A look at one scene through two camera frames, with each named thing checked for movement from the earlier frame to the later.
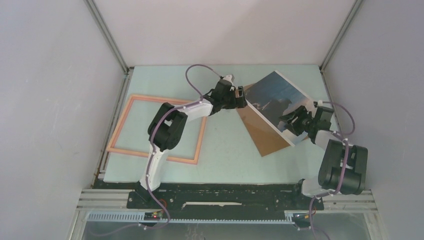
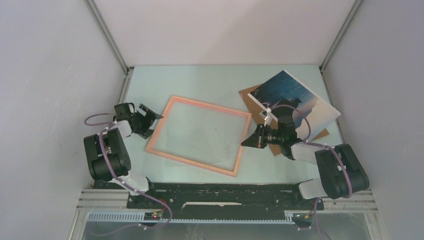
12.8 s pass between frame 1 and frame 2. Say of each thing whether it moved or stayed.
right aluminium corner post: stayed
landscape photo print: moved
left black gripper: moved
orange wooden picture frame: moved
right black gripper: moved
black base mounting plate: stayed
